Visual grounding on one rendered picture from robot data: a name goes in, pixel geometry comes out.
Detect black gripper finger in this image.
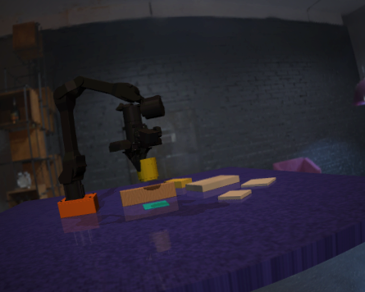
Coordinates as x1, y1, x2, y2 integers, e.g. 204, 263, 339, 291
122, 148, 141, 172
139, 147, 152, 160

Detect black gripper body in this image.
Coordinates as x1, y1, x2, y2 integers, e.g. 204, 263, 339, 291
109, 121, 162, 153

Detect yellow cup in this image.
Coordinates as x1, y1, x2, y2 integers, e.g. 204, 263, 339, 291
136, 157, 158, 181

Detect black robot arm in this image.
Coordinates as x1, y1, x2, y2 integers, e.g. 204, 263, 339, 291
53, 75, 165, 201

